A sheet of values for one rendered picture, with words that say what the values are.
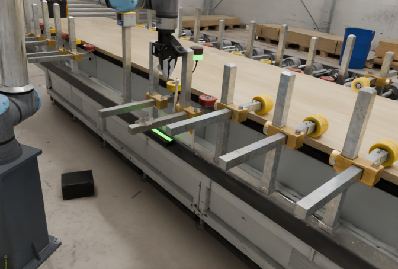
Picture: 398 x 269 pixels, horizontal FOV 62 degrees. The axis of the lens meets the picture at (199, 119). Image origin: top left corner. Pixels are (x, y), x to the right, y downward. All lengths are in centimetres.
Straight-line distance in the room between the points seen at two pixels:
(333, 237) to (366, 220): 23
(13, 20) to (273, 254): 159
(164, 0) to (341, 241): 104
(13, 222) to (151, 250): 72
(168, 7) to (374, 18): 755
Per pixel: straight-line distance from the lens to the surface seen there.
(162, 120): 138
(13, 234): 184
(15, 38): 167
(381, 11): 862
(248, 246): 183
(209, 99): 150
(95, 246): 205
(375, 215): 135
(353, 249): 116
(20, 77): 172
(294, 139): 111
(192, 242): 205
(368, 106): 98
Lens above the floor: 142
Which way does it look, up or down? 24 degrees down
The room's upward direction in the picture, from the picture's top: 5 degrees clockwise
